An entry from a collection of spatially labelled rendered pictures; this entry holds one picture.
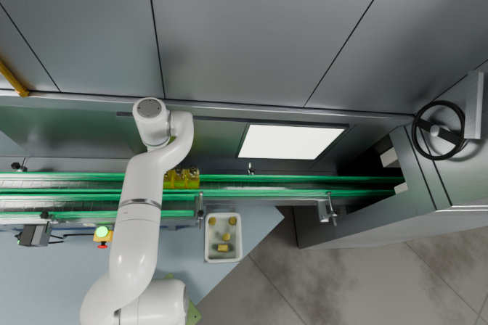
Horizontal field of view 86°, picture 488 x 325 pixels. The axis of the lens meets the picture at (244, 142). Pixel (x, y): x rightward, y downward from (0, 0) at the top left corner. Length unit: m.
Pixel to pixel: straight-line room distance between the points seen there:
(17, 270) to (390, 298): 2.62
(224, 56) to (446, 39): 0.62
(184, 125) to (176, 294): 0.41
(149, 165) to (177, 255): 0.99
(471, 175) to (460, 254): 2.37
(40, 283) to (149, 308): 1.09
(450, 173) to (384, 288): 1.84
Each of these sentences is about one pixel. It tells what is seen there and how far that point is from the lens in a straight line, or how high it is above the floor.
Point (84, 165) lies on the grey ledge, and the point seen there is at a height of 1.05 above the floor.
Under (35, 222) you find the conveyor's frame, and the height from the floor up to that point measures 1.04.
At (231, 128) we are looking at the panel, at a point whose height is 1.44.
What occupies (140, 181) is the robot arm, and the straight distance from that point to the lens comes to 0.63.
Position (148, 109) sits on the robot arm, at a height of 1.73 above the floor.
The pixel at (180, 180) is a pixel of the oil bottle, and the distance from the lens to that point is 1.16.
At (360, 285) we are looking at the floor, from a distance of 2.73.
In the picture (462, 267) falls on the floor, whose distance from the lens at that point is 3.42.
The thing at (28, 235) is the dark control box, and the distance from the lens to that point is 1.51.
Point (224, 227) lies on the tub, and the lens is 1.42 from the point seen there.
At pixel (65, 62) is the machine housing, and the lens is 0.91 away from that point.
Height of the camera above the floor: 2.33
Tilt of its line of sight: 61 degrees down
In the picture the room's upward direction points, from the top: 21 degrees clockwise
